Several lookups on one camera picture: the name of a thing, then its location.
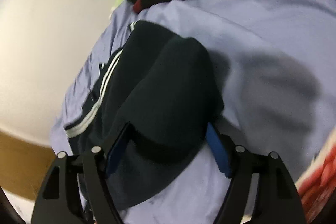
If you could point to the navy white varsity jacket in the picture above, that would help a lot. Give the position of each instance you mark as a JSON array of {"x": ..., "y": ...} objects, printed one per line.
[{"x": 160, "y": 89}]

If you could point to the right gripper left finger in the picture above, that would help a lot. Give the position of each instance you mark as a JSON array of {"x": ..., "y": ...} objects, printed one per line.
[{"x": 59, "y": 201}]

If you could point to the floral blanket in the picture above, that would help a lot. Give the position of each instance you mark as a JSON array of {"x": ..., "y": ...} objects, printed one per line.
[{"x": 316, "y": 185}]

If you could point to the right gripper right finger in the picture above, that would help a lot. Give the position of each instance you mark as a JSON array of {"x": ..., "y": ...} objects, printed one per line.
[{"x": 259, "y": 182}]

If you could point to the wooden door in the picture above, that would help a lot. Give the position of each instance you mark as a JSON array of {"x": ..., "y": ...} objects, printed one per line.
[{"x": 23, "y": 166}]

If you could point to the lavender bed sheet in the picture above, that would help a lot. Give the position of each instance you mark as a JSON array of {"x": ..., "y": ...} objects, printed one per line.
[{"x": 274, "y": 61}]

